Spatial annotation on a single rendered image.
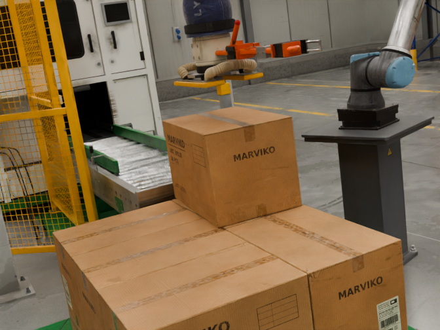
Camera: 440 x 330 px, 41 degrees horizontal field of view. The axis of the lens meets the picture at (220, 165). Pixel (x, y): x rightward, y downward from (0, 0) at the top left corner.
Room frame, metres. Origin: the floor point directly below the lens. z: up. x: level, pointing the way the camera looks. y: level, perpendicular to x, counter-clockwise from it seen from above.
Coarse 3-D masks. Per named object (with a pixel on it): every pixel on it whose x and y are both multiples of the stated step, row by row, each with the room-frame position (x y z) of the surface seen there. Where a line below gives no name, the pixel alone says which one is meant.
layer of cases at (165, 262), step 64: (64, 256) 2.38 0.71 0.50; (128, 256) 2.15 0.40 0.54; (192, 256) 2.05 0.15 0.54; (256, 256) 1.96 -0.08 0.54; (320, 256) 1.88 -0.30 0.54; (384, 256) 1.89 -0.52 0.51; (128, 320) 1.62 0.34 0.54; (192, 320) 1.59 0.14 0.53; (256, 320) 1.67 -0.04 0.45; (320, 320) 1.77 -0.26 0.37; (384, 320) 1.88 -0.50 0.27
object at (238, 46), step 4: (240, 44) 2.50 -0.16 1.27; (244, 44) 2.42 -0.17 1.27; (248, 44) 2.42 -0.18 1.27; (252, 44) 2.43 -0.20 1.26; (228, 48) 2.44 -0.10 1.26; (232, 48) 2.41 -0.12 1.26; (236, 48) 2.40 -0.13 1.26; (240, 48) 2.41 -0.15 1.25; (228, 52) 2.46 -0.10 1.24; (232, 52) 2.43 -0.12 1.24; (236, 52) 2.40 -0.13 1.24; (228, 56) 2.45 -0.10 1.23; (232, 56) 2.41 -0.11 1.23; (236, 56) 2.40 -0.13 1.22; (240, 56) 2.41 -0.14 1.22; (244, 56) 2.41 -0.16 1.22; (248, 56) 2.42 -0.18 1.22; (252, 56) 2.43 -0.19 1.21
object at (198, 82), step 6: (198, 78) 2.71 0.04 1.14; (174, 84) 2.76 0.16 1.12; (180, 84) 2.70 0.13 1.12; (186, 84) 2.64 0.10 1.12; (192, 84) 2.57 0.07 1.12; (198, 84) 2.52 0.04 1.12; (204, 84) 2.47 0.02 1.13; (210, 84) 2.48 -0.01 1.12; (216, 84) 2.49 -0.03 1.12; (222, 84) 2.50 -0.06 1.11
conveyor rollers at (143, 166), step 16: (96, 144) 4.82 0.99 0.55; (112, 144) 4.70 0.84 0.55; (128, 144) 4.65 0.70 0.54; (144, 144) 4.52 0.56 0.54; (128, 160) 3.99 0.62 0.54; (144, 160) 3.87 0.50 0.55; (160, 160) 3.81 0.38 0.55; (128, 176) 3.52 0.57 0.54; (144, 176) 3.47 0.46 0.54; (160, 176) 3.41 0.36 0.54
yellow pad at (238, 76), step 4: (240, 72) 2.65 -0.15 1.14; (252, 72) 2.61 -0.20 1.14; (256, 72) 2.60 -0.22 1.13; (224, 76) 2.71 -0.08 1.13; (228, 76) 2.68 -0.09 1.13; (232, 76) 2.64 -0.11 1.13; (236, 76) 2.61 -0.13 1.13; (240, 76) 2.57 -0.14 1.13; (244, 76) 2.55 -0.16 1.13; (248, 76) 2.56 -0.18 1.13; (252, 76) 2.56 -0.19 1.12; (256, 76) 2.57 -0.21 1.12; (260, 76) 2.58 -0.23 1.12; (236, 80) 2.62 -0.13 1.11; (240, 80) 2.58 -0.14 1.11; (244, 80) 2.55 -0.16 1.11
